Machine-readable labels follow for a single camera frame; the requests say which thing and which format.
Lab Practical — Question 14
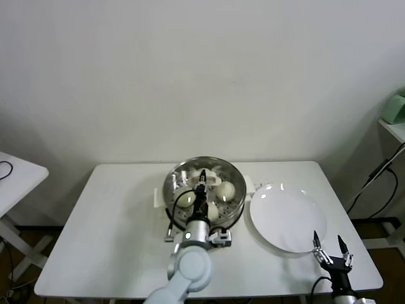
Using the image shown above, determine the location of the pale green appliance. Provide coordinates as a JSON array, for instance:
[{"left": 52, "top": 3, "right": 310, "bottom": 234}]
[{"left": 382, "top": 89, "right": 405, "bottom": 125}]

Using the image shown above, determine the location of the thin black cable loop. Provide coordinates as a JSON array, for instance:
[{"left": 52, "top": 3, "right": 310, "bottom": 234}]
[{"left": 0, "top": 160, "right": 15, "bottom": 181}]

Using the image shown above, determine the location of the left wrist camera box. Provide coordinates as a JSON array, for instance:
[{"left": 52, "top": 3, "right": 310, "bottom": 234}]
[{"left": 207, "top": 230, "right": 233, "bottom": 249}]

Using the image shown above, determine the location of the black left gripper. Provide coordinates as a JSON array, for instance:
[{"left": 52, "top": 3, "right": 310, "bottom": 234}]
[{"left": 190, "top": 170, "right": 211, "bottom": 222}]

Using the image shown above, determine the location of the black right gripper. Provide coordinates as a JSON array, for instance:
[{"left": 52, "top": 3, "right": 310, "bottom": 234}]
[{"left": 311, "top": 230, "right": 354, "bottom": 286}]

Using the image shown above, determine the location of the black power adapter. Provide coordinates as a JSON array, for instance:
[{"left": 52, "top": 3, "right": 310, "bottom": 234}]
[{"left": 369, "top": 160, "right": 392, "bottom": 185}]

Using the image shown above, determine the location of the steel perforated steamer basket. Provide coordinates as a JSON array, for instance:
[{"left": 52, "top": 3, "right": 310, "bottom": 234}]
[{"left": 163, "top": 155, "right": 247, "bottom": 231}]

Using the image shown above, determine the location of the black power cable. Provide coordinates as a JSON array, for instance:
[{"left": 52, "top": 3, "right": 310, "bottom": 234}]
[{"left": 347, "top": 168, "right": 399, "bottom": 220}]

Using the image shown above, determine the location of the white round plate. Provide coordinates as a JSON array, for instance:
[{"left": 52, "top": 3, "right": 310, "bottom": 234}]
[{"left": 249, "top": 182, "right": 328, "bottom": 254}]

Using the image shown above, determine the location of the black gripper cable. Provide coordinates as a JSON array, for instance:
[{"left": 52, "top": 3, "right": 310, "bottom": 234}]
[
  {"left": 165, "top": 188, "right": 197, "bottom": 243},
  {"left": 309, "top": 275, "right": 332, "bottom": 304}
]

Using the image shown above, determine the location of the glass lid with cream handle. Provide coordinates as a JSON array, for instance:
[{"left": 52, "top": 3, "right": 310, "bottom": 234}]
[{"left": 163, "top": 155, "right": 247, "bottom": 224}]

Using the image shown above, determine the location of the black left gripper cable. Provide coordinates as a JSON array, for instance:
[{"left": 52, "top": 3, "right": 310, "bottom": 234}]
[{"left": 165, "top": 188, "right": 197, "bottom": 243}]

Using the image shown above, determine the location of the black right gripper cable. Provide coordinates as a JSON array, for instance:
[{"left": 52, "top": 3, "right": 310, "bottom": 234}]
[{"left": 309, "top": 275, "right": 332, "bottom": 304}]

